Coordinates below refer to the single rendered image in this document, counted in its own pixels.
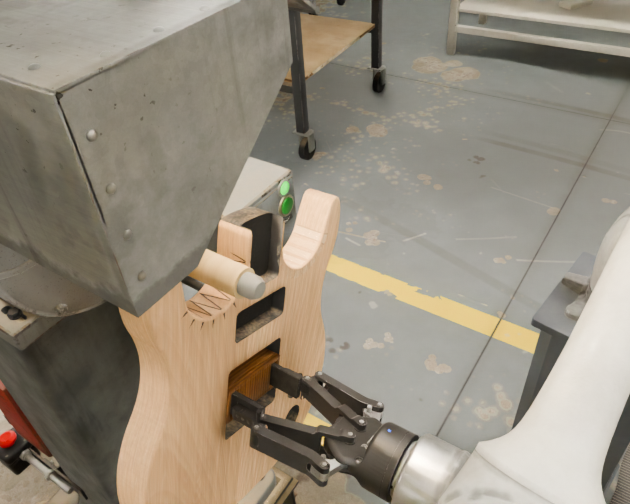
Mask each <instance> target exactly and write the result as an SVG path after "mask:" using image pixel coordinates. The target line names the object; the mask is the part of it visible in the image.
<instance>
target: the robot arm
mask: <svg viewBox="0 0 630 504"><path fill-rule="evenodd" d="M564 276H565V277H564V278H563V279H562V284H563V285H565V286H566V287H568V288H569V289H571V290H572V291H574V292H575V293H577V294H578V295H579V296H578V298H577V299H576V300H575V301H574V302H573V303H572V304H570V305H568V306H567V307H566V310H565V316H566V317H567V318H569V319H571V320H574V321H577V323H576V325H575V327H574V329H573V331H572V333H571V335H570V337H569V339H568V341H567V343H566V345H565V347H564V349H563V351H562V352H561V354H560V356H559V358H558V360H557V362H556V363H555V365H554V367H553V369H552V371H551V373H550V374H549V376H548V378H547V380H546V381H545V383H544V385H543V387H542V388H541V390H540V392H539V394H538V395H537V397H536V399H535V400H534V402H533V404H532V405H531V407H530V408H529V410H528V411H527V413H526V414H525V416H524V417H523V418H522V420H521V421H520V422H519V424H518V425H517V426H516V427H515V428H514V429H513V430H511V431H510V432H509V433H507V434H506V435H504V436H502V437H499V438H496V439H493V440H489V441H482V442H479V443H478V445H477V446H476V448H475V450H474V451H473V453H472V454H470V453H469V452H468V451H465V450H461V449H459V448H457V447H455V446H453V445H451V444H449V443H447V442H445V441H443V440H441V439H439V438H437V437H435V436H433V435H431V434H424V435H422V436H421V437H420V438H419V436H418V435H416V434H414V433H412V432H410V431H408V430H406V429H404V428H402V427H400V426H398V425H396V424H394V423H392V422H386V423H384V424H382V423H381V420H382V416H383V411H384V404H383V403H382V402H379V401H376V400H373V399H369V398H367V397H365V396H363V395H361V394H360V393H358V392H356V391H355V390H353V389H351V388H349V387H348V386H346V385H344V384H343V383H341V382H339V381H337V380H336V379H334V378H332V377H330V376H329V375H327V374H325V373H324V372H322V371H317V372H315V375H314V376H308V375H306V376H302V375H301V374H299V373H297V372H295V371H292V370H291V369H289V368H284V367H282V366H280V365H278V364H276V363H273V364H271V373H270V385H272V386H273V387H275V388H277V389H279V390H281V391H283V392H284V393H286V394H288V395H290V396H292V397H294V398H295V399H297V398H298V397H299V396H300V391H301V396H300V399H301V400H302V396H303V399H306V400H307V401H308V402H309V403H310V404H311V405H312V406H314V407H315V408H316V409H317V410H318V411H319V412H320V413H321V414H322V415H323V416H324V417H325V418H326V419H327V420H328V421H329V422H330V423H331V424H332V425H331V426H330V427H328V426H325V425H318V426H317V427H314V426H310V425H307V424H303V423H299V422H295V421H291V420H287V419H283V418H280V417H276V416H271V415H268V414H265V408H266V407H265V406H263V405H261V404H259V403H258V402H256V401H254V400H252V399H250V398H248V397H246V396H245V395H243V394H241V393H239V392H237V391H235V392H234V393H232V394H231V409H230V414H231V415H232V417H233V419H234V420H236V421H238V422H239V423H241V424H243V425H245V426H246V427H248V428H250V429H251V431H250V442H249V446H250V447H251V448H253V449H255V450H257V451H259V452H261V453H263V454H266V455H267V456H269V457H271V458H273V459H275V460H277V461H279V462H281V463H284V464H286V465H288V466H290V467H292V468H294V469H296V470H298V471H300V472H302V473H304V474H306V475H307V476H308V477H310V478H311V479H312V480H313V481H314V482H315V483H316V484H317V485H318V486H320V487H325V486H326V485H327V483H328V478H329V477H331V476H332V475H334V474H335V473H337V472H340V473H343V474H349V475H352V476H354V477H355V478H356V480H357V481H358V482H359V484H360V486H361V487H362V488H364V489H366V490H367V491H369V492H371V493H373V494H374V495H376V496H378V497H380V498H381V499H383V500H385V501H386V502H391V504H606V502H605V499H604V496H603V492H602V486H601V475H602V469H603V464H604V461H605V457H606V454H607V451H608V448H609V445H610V442H611V439H612V437H613V434H614V431H615V429H616V426H617V423H618V421H619V418H620V416H621V413H622V411H623V408H624V406H625V404H626V401H627V399H628V396H629V394H630V206H629V207H628V208H627V209H626V210H625V211H624V212H623V213H622V214H621V215H620V216H619V217H618V218H617V220H616V221H615V222H614V224H613V225H612V226H611V228H610V229H609V230H608V231H607V233H606V235H605V237H604V239H603V241H602V243H601V246H600V248H599V251H598V254H597V257H596V260H595V263H594V267H593V273H592V276H591V275H590V276H589V277H587V276H582V275H578V274H574V273H570V272H567V273H566V274H565V275H564ZM323 383H325V386H323ZM266 425H267V426H268V428H266ZM322 437H324V443H323V446H322V444H321V443H322ZM326 458H327V459H326ZM329 459H330V460H329Z"/></svg>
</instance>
